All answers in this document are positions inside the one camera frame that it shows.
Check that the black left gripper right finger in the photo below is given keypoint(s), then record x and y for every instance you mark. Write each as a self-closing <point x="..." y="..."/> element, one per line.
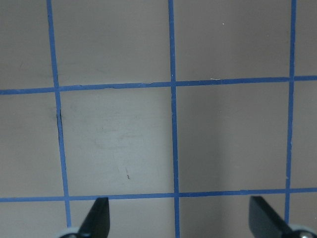
<point x="264" y="222"/>

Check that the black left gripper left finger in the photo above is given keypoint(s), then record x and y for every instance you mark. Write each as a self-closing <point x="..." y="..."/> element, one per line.
<point x="97" y="222"/>

